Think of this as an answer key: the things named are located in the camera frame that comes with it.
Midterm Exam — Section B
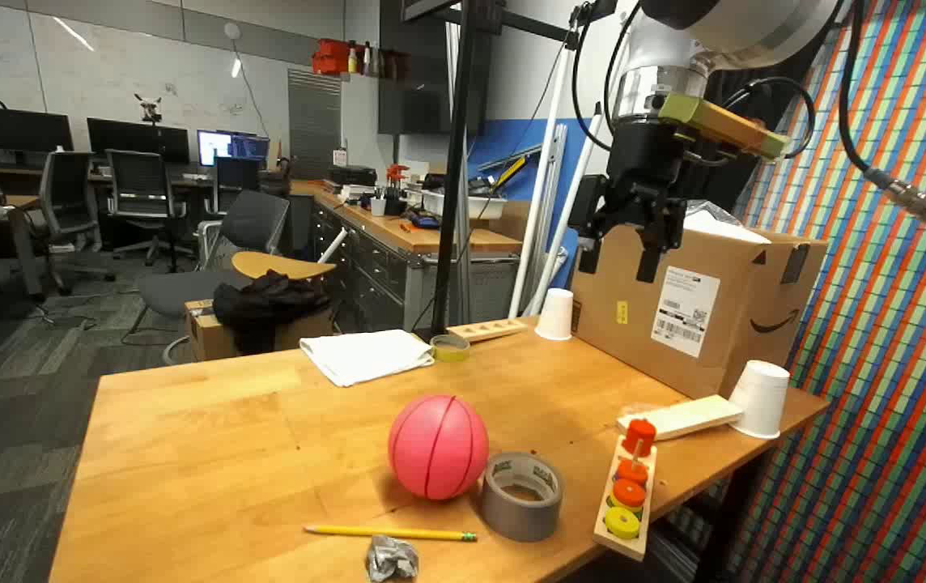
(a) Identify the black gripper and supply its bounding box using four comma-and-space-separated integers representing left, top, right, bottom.
575, 111, 740, 290

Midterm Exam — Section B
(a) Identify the pink basketball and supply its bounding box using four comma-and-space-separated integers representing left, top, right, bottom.
385, 392, 492, 503

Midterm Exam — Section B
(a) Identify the white paper cup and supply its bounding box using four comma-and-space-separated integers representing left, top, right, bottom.
728, 358, 794, 443
531, 284, 575, 343

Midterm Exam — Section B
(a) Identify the white slanted tripod pole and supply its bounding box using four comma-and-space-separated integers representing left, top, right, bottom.
505, 41, 575, 323

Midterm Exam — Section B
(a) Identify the brown cardboard shipping box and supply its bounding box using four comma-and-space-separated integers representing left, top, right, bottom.
569, 207, 831, 401

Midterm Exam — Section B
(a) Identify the long wooden block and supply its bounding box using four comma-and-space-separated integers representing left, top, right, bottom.
442, 316, 534, 346

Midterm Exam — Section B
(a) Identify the white foam block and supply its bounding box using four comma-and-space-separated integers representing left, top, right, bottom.
616, 392, 747, 443

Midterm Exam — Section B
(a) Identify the black vertical pole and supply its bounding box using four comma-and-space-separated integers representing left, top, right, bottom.
428, 0, 490, 337

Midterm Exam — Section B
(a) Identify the small clear tape roll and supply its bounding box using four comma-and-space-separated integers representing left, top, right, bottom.
428, 331, 474, 366

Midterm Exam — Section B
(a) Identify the wooden top workbench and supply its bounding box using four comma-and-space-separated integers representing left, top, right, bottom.
287, 176, 525, 334

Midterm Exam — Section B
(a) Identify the white folded cloth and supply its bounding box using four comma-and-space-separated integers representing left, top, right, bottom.
297, 328, 437, 389

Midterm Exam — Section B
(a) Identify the round wooden stool top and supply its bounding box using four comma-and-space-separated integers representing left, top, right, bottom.
229, 251, 339, 284

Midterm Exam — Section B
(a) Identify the red box on shelf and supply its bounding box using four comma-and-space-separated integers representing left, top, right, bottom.
310, 35, 352, 77

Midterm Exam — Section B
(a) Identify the black backpack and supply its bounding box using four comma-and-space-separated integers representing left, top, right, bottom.
211, 270, 328, 358

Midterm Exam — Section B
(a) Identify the yellow pencil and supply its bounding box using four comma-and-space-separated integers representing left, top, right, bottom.
300, 522, 481, 546

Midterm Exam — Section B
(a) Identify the grey office chair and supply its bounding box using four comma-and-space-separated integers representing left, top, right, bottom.
137, 187, 293, 323

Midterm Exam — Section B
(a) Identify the crumpled silver foil ball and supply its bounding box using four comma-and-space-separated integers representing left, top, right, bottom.
364, 536, 422, 583

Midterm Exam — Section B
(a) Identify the lit computer monitor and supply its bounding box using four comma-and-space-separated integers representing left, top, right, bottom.
198, 128, 272, 173

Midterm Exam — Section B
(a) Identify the small wooden crate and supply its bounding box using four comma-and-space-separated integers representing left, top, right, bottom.
182, 298, 339, 363

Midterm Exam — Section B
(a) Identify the black mesh office chair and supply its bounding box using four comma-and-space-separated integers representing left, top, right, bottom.
102, 147, 198, 274
34, 147, 120, 298

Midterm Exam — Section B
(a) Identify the dark computer monitor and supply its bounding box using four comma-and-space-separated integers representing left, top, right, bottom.
84, 117, 190, 167
0, 96, 75, 155

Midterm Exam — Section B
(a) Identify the olive wrist camera box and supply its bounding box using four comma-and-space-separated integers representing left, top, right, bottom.
654, 91, 790, 167

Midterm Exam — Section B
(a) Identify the tall red orange ring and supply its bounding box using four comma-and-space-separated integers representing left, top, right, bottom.
623, 419, 659, 460

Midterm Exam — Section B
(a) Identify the black wall screen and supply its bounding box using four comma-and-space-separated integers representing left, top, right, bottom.
375, 0, 492, 141

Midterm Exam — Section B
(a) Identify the yellow ring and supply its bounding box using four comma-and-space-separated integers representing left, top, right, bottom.
599, 505, 644, 546

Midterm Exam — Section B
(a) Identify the black cable with connector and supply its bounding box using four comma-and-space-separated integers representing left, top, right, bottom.
834, 0, 926, 247

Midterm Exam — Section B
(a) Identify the grey duct tape roll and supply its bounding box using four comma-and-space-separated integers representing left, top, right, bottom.
480, 452, 565, 546

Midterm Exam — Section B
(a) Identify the wooden ring peg board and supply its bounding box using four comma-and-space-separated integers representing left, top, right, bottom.
592, 425, 665, 566

